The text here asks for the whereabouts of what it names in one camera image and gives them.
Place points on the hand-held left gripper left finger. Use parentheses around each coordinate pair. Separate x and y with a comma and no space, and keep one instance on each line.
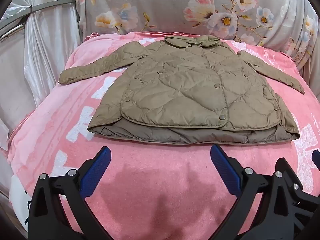
(96,170)

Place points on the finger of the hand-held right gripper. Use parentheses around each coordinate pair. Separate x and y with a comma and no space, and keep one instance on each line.
(300,180)
(316,156)

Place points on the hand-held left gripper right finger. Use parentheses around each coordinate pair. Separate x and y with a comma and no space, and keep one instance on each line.
(225,167)

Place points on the khaki quilted jacket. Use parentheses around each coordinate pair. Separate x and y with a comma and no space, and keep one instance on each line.
(187,92)

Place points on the pink printed blanket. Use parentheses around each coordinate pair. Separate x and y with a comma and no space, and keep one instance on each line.
(150,180)

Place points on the white satin curtain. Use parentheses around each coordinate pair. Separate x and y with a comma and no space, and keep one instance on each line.
(45,55)

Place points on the grey floral quilt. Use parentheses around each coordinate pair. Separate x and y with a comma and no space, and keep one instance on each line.
(175,5)

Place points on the grey metal rail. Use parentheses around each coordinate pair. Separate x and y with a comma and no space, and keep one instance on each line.
(50,5)

